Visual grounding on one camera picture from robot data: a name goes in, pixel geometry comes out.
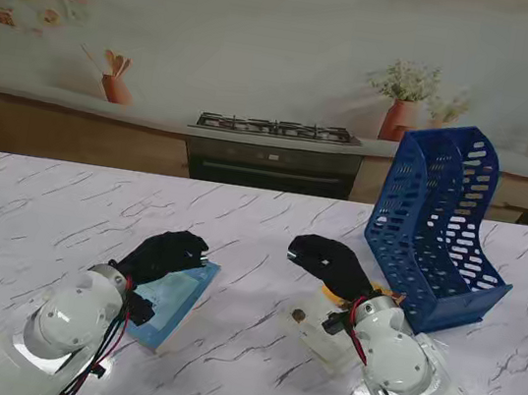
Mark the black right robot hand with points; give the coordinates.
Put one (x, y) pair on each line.
(334, 262)

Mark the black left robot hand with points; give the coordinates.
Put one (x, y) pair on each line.
(161, 254)

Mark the blue paperback book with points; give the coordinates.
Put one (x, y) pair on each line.
(179, 299)

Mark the yellow and white paperback book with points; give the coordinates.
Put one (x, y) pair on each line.
(313, 331)

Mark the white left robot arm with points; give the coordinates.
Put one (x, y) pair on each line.
(67, 317)

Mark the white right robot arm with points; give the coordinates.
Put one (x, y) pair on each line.
(412, 369)

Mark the blue perforated plastic file rack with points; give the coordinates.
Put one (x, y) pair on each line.
(400, 218)

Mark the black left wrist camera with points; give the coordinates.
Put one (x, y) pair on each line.
(141, 311)

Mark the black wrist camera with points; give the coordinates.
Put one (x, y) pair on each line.
(141, 311)
(334, 324)

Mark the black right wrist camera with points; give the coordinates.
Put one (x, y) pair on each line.
(334, 324)

